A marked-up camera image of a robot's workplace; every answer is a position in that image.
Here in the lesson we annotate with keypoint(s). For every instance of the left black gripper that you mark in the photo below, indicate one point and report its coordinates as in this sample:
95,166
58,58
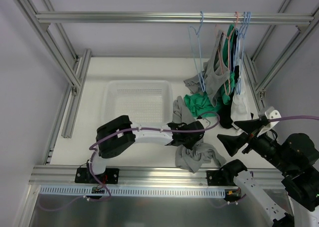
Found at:
186,133

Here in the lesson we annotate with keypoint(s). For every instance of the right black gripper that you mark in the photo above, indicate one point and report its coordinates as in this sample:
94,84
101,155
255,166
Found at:
250,136

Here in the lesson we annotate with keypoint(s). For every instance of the grey tank top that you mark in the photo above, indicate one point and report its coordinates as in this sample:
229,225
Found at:
209,79
201,153

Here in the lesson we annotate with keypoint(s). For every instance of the pink hanger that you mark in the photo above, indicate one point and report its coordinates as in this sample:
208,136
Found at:
222,62

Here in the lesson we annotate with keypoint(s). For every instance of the light blue hanger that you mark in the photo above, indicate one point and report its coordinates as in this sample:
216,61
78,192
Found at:
195,45

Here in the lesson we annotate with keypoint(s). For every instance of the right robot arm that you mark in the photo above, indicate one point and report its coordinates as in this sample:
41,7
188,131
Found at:
295,159

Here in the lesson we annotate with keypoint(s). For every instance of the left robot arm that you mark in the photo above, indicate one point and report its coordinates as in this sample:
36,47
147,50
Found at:
116,136

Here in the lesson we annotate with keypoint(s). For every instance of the white tank top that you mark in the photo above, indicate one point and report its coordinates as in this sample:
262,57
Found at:
240,109

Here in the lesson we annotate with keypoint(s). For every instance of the black tank top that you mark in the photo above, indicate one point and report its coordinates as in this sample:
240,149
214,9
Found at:
225,117

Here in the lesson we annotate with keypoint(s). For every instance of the green tank top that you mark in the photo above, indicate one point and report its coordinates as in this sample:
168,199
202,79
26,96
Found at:
199,105

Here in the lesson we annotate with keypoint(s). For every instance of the white plastic basket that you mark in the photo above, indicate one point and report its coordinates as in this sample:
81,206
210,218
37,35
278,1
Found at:
147,102

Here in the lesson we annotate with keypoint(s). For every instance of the blue hangers on right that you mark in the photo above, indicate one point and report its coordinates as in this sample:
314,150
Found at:
240,47

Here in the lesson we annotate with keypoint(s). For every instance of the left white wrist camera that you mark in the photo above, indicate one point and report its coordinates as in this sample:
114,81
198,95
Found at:
205,123

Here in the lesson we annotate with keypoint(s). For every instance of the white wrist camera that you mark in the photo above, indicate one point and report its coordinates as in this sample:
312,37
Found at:
205,123
270,113

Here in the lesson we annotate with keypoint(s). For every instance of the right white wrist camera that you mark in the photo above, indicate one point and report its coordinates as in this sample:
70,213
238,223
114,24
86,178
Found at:
270,113

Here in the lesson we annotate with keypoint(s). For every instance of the right aluminium frame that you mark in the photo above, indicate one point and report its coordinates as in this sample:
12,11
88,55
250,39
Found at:
276,49

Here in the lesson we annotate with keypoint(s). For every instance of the aluminium frame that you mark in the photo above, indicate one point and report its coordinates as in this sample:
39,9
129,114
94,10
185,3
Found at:
75,73
276,49

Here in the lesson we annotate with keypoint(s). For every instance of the white slotted cable duct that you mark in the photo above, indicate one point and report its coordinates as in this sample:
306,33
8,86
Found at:
215,193

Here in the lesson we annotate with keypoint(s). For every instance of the left aluminium frame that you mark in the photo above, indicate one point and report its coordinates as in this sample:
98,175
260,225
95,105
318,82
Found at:
75,73

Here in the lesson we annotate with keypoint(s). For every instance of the front aluminium rail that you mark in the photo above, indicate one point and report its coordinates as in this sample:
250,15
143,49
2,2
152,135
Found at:
148,176

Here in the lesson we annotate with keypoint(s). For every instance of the aluminium hanging rail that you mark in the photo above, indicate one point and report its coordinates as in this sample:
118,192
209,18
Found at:
173,17

